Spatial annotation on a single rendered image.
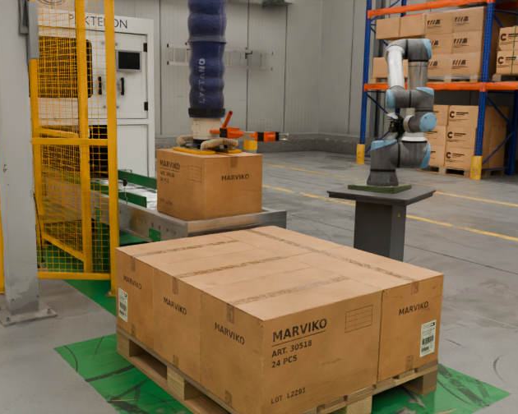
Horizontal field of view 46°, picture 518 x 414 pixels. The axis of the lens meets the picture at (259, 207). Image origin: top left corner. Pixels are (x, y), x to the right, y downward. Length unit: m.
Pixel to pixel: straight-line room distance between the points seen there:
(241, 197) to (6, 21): 1.59
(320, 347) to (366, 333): 0.25
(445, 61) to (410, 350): 8.96
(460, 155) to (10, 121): 8.71
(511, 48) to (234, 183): 7.76
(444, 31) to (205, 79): 8.13
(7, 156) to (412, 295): 2.28
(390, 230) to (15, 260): 2.16
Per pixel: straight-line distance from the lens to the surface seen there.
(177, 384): 2.72
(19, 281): 3.78
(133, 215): 3.91
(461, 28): 11.21
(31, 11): 3.64
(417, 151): 3.66
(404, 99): 3.16
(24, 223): 3.71
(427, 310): 2.75
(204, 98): 3.65
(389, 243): 3.64
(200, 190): 3.47
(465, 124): 11.09
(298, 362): 2.26
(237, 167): 3.52
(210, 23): 3.66
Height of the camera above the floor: 1.28
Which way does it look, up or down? 10 degrees down
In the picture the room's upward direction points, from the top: 1 degrees clockwise
